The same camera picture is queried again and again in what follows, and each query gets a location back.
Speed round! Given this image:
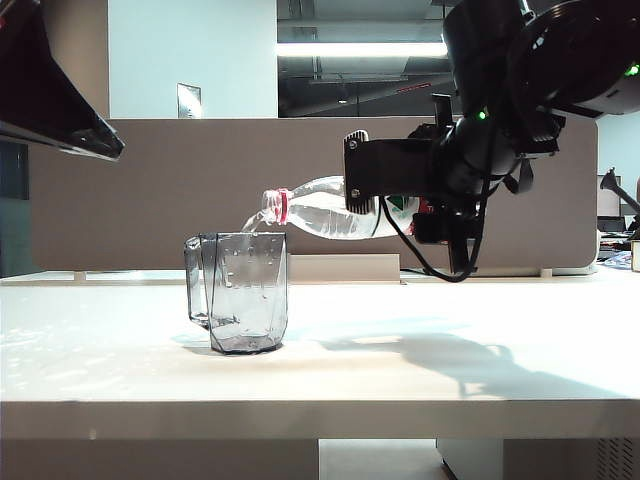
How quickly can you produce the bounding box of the transparent grey faceted mug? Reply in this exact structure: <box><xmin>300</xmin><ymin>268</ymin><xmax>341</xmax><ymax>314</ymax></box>
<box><xmin>184</xmin><ymin>230</ymin><xmax>291</xmax><ymax>356</ymax></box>

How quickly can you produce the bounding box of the long ceiling light strip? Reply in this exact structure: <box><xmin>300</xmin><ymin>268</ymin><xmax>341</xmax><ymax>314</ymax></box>
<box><xmin>276</xmin><ymin>41</ymin><xmax>449</xmax><ymax>58</ymax></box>

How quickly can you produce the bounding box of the Nongfu Spring water bottle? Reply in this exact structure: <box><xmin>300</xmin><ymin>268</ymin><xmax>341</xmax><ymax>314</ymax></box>
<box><xmin>261</xmin><ymin>174</ymin><xmax>419</xmax><ymax>241</ymax></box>

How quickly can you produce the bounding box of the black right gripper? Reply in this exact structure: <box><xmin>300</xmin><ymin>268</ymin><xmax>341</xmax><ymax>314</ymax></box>
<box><xmin>343</xmin><ymin>94</ymin><xmax>485</xmax><ymax>275</ymax></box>

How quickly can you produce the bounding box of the silver wall plaque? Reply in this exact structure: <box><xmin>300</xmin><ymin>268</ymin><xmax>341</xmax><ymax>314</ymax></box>
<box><xmin>175</xmin><ymin>83</ymin><xmax>203</xmax><ymax>120</ymax></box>

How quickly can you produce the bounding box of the brown desk partition panel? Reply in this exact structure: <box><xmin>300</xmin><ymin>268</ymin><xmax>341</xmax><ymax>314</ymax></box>
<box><xmin>28</xmin><ymin>118</ymin><xmax>600</xmax><ymax>279</ymax></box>

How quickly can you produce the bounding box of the background computer monitor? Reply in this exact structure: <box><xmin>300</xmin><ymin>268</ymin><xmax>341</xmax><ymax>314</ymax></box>
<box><xmin>598</xmin><ymin>174</ymin><xmax>624</xmax><ymax>218</ymax></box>

